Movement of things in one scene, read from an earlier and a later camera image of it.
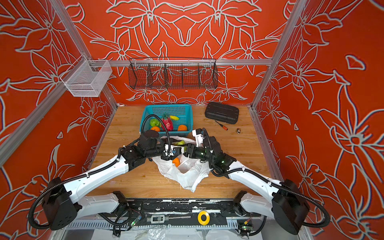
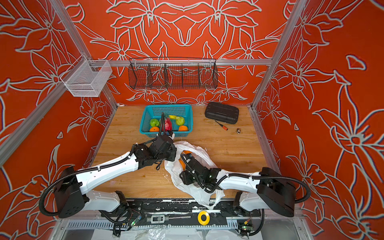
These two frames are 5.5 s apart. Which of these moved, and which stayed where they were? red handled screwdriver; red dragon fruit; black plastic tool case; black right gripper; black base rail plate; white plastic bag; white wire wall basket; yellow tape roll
Moved: white plastic bag; black right gripper
Stayed: black plastic tool case; black base rail plate; yellow tape roll; red handled screwdriver; red dragon fruit; white wire wall basket
